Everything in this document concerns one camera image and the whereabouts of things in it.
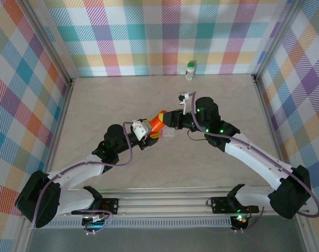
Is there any orange pill bottle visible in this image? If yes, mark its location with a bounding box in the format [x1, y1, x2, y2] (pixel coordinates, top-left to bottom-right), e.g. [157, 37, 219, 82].
[150, 110, 167, 134]

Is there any white pill bottle green label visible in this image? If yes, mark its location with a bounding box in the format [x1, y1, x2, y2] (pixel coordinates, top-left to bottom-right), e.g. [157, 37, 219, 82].
[185, 61, 196, 81]

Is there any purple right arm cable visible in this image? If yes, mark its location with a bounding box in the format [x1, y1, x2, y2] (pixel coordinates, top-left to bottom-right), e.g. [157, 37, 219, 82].
[190, 91, 319, 232]

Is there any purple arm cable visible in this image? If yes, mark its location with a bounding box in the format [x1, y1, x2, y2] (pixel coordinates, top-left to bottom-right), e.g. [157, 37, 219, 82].
[30, 120, 152, 230]
[190, 91, 319, 232]

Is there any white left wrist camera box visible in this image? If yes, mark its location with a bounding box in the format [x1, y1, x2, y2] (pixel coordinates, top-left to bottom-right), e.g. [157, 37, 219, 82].
[131, 119, 152, 140]

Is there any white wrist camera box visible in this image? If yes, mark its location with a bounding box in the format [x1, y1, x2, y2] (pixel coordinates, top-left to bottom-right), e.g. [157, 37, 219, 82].
[131, 119, 152, 140]
[177, 92, 191, 116]

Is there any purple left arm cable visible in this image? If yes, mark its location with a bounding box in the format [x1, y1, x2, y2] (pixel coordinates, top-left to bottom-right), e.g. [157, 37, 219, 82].
[30, 120, 152, 230]

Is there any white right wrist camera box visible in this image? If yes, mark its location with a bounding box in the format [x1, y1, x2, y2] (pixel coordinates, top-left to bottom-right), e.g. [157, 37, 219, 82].
[177, 92, 191, 116]

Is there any thin black wire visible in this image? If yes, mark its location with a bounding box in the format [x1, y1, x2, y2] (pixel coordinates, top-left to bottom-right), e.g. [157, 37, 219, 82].
[187, 129, 206, 142]

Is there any aluminium table side rail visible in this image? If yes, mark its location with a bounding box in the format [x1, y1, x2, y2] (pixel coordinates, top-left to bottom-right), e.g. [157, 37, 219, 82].
[38, 77, 77, 197]
[251, 75, 294, 194]

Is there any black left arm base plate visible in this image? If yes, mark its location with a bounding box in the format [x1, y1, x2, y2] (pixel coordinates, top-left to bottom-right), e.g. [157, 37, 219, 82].
[71, 197, 120, 216]

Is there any aluminium mounting rail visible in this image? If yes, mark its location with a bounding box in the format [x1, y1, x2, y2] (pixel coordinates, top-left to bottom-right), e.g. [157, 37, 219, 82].
[20, 185, 310, 217]

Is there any grey slotted cable duct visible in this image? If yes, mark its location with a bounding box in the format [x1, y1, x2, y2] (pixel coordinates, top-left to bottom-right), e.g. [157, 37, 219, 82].
[33, 219, 233, 229]

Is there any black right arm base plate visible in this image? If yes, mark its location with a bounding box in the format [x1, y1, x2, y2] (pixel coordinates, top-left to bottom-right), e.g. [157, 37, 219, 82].
[210, 196, 260, 215]

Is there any aluminium frame post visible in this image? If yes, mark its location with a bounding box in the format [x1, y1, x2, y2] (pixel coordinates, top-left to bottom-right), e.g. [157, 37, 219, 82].
[19, 0, 74, 82]
[253, 0, 307, 79]

